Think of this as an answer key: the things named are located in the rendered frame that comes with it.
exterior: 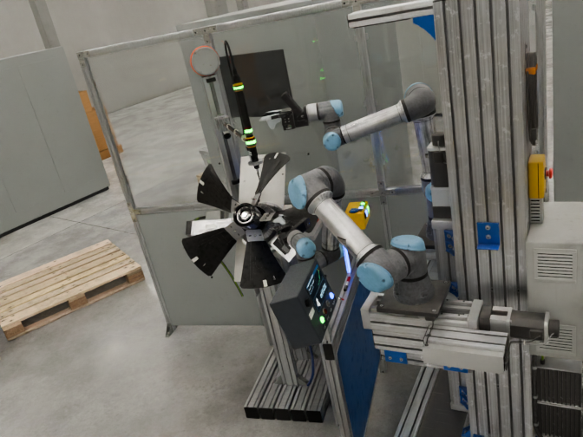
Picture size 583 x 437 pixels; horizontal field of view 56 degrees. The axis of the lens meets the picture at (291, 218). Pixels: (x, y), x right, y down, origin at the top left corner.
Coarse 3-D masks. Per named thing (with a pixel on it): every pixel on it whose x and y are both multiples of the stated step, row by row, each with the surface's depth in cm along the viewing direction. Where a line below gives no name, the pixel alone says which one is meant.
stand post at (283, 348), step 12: (264, 288) 290; (276, 288) 291; (264, 300) 294; (276, 324) 298; (276, 336) 302; (276, 348) 306; (288, 348) 303; (288, 360) 309; (288, 372) 311; (288, 384) 315
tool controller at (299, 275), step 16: (288, 272) 195; (304, 272) 188; (320, 272) 195; (288, 288) 183; (304, 288) 180; (320, 288) 191; (272, 304) 178; (288, 304) 176; (304, 304) 176; (288, 320) 179; (304, 320) 177; (288, 336) 182; (304, 336) 180; (320, 336) 180
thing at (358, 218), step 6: (354, 204) 283; (360, 204) 282; (366, 204) 281; (348, 210) 278; (354, 216) 272; (360, 216) 272; (354, 222) 274; (360, 222) 273; (366, 222) 278; (360, 228) 274
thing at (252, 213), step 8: (240, 208) 260; (248, 208) 259; (256, 208) 260; (240, 216) 259; (248, 216) 257; (256, 216) 257; (240, 224) 257; (248, 224) 256; (256, 224) 260; (264, 224) 265
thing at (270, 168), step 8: (264, 160) 277; (272, 160) 268; (280, 160) 263; (288, 160) 259; (264, 168) 273; (272, 168) 264; (280, 168) 260; (264, 176) 267; (272, 176) 260; (264, 184) 263; (256, 192) 267
